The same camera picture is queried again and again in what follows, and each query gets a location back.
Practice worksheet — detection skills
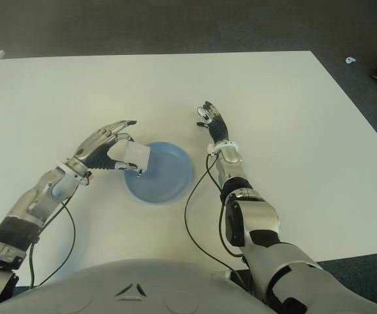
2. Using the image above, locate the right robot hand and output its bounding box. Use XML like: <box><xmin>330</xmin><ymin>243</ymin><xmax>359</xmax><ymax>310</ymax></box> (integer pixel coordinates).
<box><xmin>196</xmin><ymin>101</ymin><xmax>230</xmax><ymax>144</ymax></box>

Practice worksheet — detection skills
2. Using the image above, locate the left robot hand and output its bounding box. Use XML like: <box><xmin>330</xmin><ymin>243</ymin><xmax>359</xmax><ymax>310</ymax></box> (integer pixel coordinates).
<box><xmin>64</xmin><ymin>120</ymin><xmax>139</xmax><ymax>171</ymax></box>

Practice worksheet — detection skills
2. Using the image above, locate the white charger block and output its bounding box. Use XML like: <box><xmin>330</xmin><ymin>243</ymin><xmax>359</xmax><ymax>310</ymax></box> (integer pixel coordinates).
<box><xmin>114</xmin><ymin>140</ymin><xmax>151</xmax><ymax>176</ymax></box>

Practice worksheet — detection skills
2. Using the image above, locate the blue plastic plate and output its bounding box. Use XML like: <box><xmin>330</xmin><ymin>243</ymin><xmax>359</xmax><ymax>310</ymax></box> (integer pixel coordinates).
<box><xmin>124</xmin><ymin>141</ymin><xmax>195</xmax><ymax>205</ymax></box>

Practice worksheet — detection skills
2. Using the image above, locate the grey robot torso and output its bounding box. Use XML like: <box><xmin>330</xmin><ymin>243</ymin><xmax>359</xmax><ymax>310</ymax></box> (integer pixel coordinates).
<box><xmin>8</xmin><ymin>258</ymin><xmax>274</xmax><ymax>314</ymax></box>

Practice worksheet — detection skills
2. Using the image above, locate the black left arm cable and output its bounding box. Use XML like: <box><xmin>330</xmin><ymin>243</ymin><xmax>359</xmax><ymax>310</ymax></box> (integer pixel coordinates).
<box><xmin>28</xmin><ymin>196</ymin><xmax>76</xmax><ymax>290</ymax></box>

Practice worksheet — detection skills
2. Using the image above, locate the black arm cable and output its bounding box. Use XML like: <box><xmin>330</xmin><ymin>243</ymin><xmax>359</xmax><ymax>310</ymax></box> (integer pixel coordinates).
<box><xmin>184</xmin><ymin>153</ymin><xmax>254</xmax><ymax>279</ymax></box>
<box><xmin>28</xmin><ymin>196</ymin><xmax>76</xmax><ymax>290</ymax></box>

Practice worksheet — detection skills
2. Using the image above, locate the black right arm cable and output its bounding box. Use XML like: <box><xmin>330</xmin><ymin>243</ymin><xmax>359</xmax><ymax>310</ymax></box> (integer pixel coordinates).
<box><xmin>184</xmin><ymin>153</ymin><xmax>254</xmax><ymax>279</ymax></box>

